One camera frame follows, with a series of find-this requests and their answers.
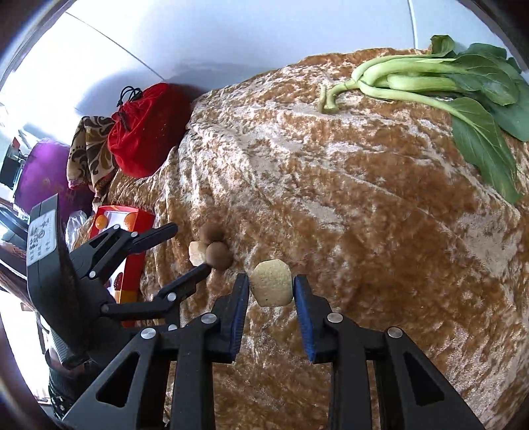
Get pale pastry piece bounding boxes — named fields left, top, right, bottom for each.
left=188, top=241, right=207, bottom=266

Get clear plastic bag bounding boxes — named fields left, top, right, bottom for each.
left=65, top=210, right=94, bottom=251

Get red drawstring bag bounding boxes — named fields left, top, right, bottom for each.
left=107, top=83, right=193, bottom=178

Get purple cushion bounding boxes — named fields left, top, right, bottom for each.
left=14, top=140, right=96, bottom=216

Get brown patterned cloth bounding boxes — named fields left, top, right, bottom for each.
left=67, top=116, right=120, bottom=199

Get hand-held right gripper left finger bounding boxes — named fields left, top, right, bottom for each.
left=61, top=273, right=251, bottom=430

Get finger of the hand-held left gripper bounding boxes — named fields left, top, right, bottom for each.
left=70, top=222, right=180, bottom=286
left=99, top=263, right=213, bottom=329

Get person's left forearm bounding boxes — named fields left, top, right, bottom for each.
left=43, top=347, right=100, bottom=420

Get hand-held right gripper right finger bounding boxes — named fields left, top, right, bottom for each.
left=293, top=274, right=485, bottom=430

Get red cardboard box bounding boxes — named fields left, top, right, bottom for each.
left=89, top=204, right=155, bottom=304

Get green bok choy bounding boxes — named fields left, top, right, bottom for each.
left=318, top=35, right=529, bottom=204

